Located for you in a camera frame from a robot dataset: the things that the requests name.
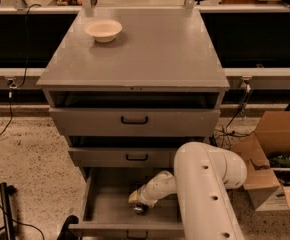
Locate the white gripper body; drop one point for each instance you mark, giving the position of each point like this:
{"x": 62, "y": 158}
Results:
{"x": 146, "y": 195}

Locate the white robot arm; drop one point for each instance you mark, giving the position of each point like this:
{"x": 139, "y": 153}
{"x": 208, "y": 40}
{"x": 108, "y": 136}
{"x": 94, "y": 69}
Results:
{"x": 201, "y": 178}

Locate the grey bottom drawer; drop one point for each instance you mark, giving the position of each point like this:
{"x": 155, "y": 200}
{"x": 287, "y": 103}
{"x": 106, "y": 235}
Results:
{"x": 108, "y": 214}

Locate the grey drawer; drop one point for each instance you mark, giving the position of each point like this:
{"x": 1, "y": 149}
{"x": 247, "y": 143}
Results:
{"x": 153, "y": 152}
{"x": 108, "y": 214}
{"x": 140, "y": 114}

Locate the grey middle drawer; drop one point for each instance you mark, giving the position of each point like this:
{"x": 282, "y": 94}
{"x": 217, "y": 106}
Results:
{"x": 153, "y": 152}

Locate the grey drawer cabinet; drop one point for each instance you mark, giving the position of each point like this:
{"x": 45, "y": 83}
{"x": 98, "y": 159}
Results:
{"x": 158, "y": 50}

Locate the grey top drawer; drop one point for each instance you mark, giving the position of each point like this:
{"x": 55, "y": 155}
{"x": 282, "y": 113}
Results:
{"x": 140, "y": 114}

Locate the black stand lower left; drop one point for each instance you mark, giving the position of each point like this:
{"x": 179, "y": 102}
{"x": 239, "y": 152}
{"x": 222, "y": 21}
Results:
{"x": 9, "y": 222}

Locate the cardboard box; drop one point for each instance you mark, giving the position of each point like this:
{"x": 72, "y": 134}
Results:
{"x": 271, "y": 137}

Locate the white bowl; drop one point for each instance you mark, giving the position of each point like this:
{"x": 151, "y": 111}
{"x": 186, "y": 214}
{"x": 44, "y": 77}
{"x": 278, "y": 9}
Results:
{"x": 103, "y": 30}

